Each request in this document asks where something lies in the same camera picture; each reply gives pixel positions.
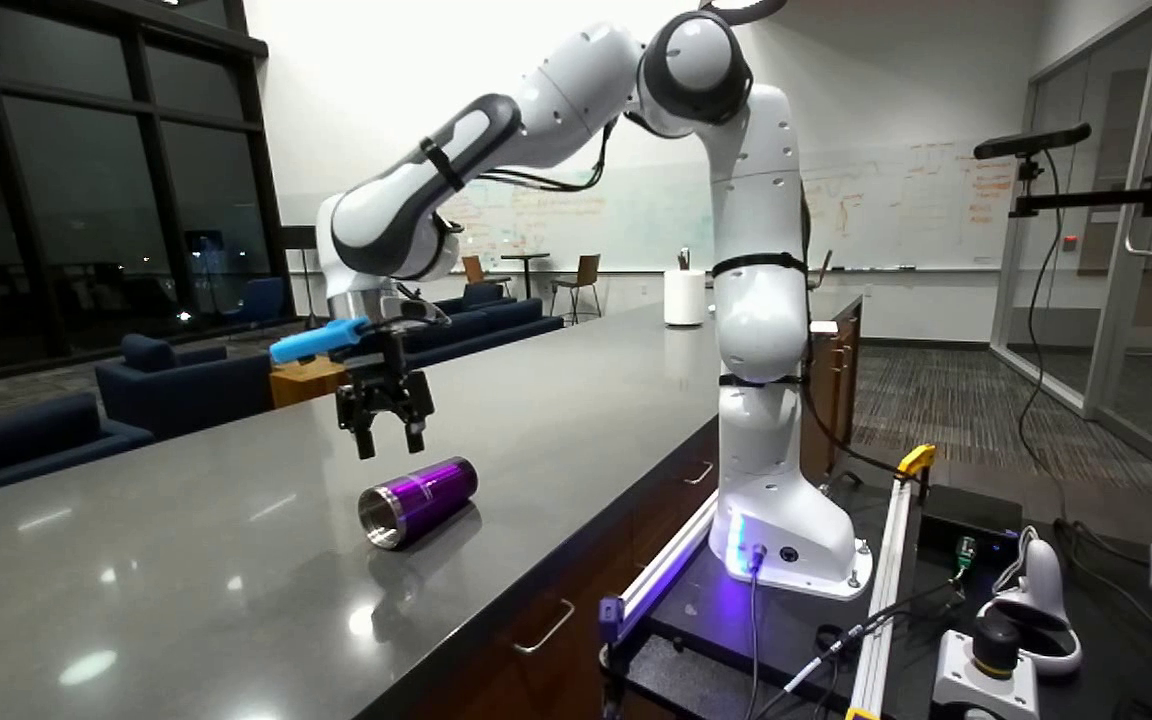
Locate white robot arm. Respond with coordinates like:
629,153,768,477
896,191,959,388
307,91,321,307
315,0,874,601

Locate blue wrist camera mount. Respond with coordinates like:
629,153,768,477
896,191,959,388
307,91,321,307
267,314,370,364

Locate purple metal flask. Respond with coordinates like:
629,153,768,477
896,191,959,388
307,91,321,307
354,454,476,548

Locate white VR controller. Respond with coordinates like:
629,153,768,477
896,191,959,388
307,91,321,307
932,522,1083,720

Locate wooden chair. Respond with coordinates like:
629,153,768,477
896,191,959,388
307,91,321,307
550,255,601,319

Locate aluminium rail frame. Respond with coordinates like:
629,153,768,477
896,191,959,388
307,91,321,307
601,442,936,720

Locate wooden cabinet under counter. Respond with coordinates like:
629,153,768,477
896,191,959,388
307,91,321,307
798,299,861,481

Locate white cylindrical bin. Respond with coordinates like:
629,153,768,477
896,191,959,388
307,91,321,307
665,267,709,327

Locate black stereo camera on tripod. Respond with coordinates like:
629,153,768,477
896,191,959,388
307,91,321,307
971,122,1091,161

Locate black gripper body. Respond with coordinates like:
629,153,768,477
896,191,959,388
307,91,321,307
334,330,433,424

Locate dark blue long sofa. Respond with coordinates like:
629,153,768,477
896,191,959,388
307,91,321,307
392,299,560,364

